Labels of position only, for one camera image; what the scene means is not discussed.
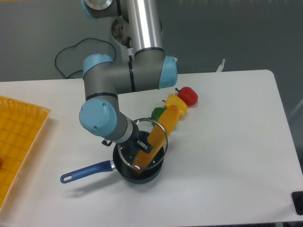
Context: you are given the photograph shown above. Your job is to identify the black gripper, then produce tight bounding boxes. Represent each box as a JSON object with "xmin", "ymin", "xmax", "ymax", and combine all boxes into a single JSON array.
[{"xmin": 101, "ymin": 129, "xmax": 153, "ymax": 153}]

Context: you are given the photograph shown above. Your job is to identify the dark pot with blue handle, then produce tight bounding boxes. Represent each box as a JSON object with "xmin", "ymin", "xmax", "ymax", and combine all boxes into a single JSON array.
[{"xmin": 60, "ymin": 144, "xmax": 167, "ymax": 184}]

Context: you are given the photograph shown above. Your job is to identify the glass lid with blue knob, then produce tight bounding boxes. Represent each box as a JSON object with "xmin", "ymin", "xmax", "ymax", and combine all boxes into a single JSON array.
[{"xmin": 118, "ymin": 118, "xmax": 169, "ymax": 174}]

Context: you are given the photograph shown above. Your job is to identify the long yellow toy bread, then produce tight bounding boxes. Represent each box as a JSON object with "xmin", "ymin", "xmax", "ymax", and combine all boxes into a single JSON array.
[{"xmin": 132, "ymin": 105, "xmax": 180, "ymax": 175}]

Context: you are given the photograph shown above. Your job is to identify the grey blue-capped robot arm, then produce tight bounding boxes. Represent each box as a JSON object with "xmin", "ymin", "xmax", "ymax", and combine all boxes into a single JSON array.
[{"xmin": 79, "ymin": 0, "xmax": 178, "ymax": 153}]

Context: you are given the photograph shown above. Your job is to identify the green toy bell pepper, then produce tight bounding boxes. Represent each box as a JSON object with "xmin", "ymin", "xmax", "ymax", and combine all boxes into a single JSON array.
[{"xmin": 149, "ymin": 107, "xmax": 165, "ymax": 122}]

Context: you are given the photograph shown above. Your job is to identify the yellow toy bell pepper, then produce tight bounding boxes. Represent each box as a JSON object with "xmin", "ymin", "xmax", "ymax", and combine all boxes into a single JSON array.
[{"xmin": 162, "ymin": 94, "xmax": 188, "ymax": 118}]

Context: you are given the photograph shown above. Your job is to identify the red toy bell pepper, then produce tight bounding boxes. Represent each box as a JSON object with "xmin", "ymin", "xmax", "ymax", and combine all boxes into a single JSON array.
[{"xmin": 175, "ymin": 87, "xmax": 198, "ymax": 107}]

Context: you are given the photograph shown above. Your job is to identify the yellow plastic basket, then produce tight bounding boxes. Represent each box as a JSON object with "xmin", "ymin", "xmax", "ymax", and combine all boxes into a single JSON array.
[{"xmin": 0, "ymin": 96, "xmax": 51, "ymax": 210}]

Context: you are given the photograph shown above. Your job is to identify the black object at table corner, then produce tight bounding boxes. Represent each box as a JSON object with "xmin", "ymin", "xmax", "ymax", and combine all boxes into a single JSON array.
[{"xmin": 291, "ymin": 191, "xmax": 303, "ymax": 215}]

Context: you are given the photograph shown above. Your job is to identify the black cable on floor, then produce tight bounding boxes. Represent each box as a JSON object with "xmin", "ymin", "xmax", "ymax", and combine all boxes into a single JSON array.
[{"xmin": 54, "ymin": 37, "xmax": 116, "ymax": 79}]

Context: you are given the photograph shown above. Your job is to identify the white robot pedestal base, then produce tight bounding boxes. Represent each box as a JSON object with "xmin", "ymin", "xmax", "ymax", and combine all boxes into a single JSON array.
[{"xmin": 111, "ymin": 16, "xmax": 227, "ymax": 73}]

